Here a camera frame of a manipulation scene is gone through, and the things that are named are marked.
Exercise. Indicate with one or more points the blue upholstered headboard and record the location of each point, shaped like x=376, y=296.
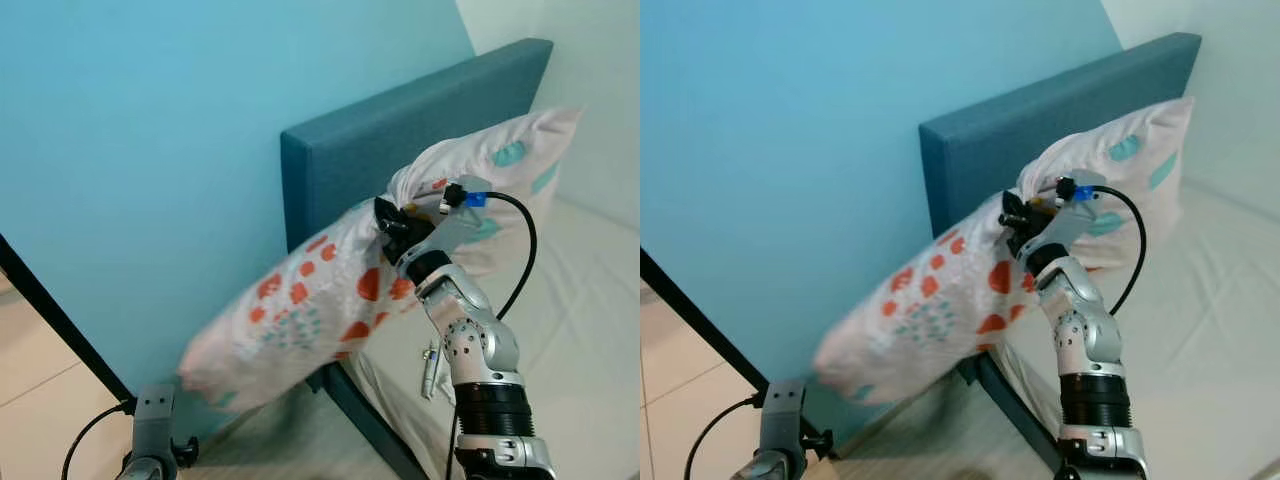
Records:
x=400, y=120
x=1040, y=110

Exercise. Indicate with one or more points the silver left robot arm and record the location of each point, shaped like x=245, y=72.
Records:
x=762, y=468
x=140, y=470

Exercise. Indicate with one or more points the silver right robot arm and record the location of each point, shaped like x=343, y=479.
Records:
x=1090, y=340
x=480, y=350

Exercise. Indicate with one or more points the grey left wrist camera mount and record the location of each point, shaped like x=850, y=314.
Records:
x=155, y=420
x=782, y=415

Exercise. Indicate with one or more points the mattress with beige sheet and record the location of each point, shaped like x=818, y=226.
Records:
x=580, y=350
x=1220, y=350

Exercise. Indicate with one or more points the small silver white gadget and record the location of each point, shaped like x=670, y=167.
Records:
x=431, y=370

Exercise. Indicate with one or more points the pink pillow with coloured spots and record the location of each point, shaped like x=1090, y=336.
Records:
x=300, y=300
x=930, y=310

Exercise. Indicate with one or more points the black skirting strip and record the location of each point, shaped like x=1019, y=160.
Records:
x=700, y=315
x=60, y=320

